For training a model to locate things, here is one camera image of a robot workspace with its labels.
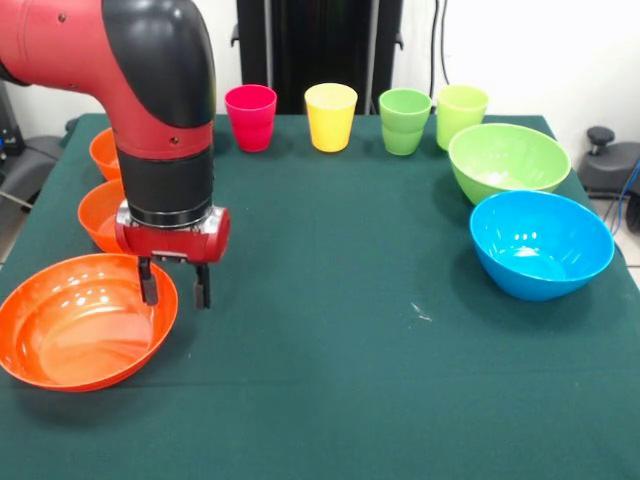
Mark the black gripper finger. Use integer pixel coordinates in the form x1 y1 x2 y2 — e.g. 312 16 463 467
192 262 213 311
136 255 160 306

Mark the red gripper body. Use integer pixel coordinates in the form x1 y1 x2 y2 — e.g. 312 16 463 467
114 202 232 265

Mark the large orange bowl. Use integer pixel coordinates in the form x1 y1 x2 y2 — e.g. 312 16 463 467
0 252 180 393

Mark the small orange bowl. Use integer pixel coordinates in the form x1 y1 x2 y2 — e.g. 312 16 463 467
89 127 122 181
77 179 127 254

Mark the pink cup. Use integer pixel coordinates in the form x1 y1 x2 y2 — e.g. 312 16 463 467
224 84 278 153

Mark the dark green tablecloth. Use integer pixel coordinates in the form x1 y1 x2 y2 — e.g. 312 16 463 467
0 113 640 480

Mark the black equipment box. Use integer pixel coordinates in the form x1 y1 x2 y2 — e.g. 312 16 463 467
0 82 26 161

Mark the yellow cup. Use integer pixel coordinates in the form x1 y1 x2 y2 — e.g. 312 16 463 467
304 82 359 153

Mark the lime green cup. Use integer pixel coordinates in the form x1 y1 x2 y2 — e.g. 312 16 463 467
436 83 490 152

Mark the lime green bowl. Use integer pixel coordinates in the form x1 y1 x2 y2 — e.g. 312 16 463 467
447 122 572 206

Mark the blue bowl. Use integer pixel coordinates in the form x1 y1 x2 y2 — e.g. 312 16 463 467
468 189 616 302

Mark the grey stand base with knob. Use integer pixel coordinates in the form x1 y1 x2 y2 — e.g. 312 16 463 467
579 125 640 201

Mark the black hanging cable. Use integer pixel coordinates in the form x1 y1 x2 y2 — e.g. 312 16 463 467
429 0 454 86

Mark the blue cable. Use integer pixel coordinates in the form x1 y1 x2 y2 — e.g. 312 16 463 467
615 159 640 236

